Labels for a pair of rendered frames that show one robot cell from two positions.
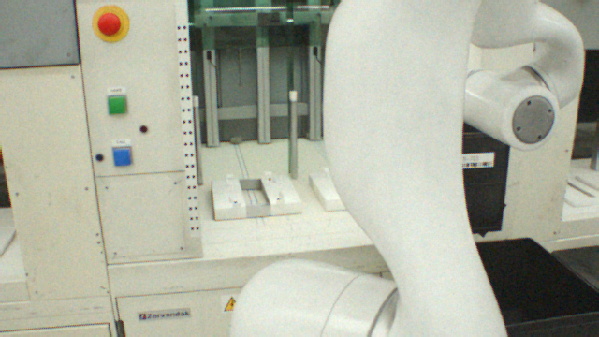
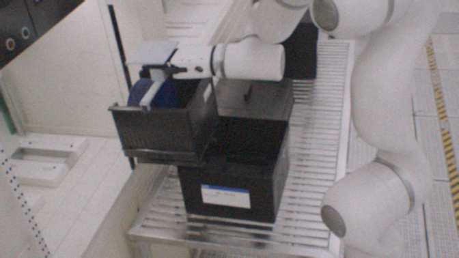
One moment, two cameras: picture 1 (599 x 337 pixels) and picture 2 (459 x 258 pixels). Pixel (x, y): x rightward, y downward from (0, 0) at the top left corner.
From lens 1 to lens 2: 0.83 m
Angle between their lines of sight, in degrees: 57
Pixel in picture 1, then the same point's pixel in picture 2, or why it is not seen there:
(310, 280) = (367, 185)
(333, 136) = (389, 127)
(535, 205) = not seen: hidden behind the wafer
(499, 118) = (274, 71)
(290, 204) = (37, 202)
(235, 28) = not seen: outside the picture
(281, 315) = (377, 203)
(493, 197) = (214, 106)
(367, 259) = (127, 192)
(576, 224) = not seen: hidden behind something
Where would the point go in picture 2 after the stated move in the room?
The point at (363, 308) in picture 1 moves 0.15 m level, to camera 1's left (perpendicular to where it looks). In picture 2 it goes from (393, 177) to (376, 236)
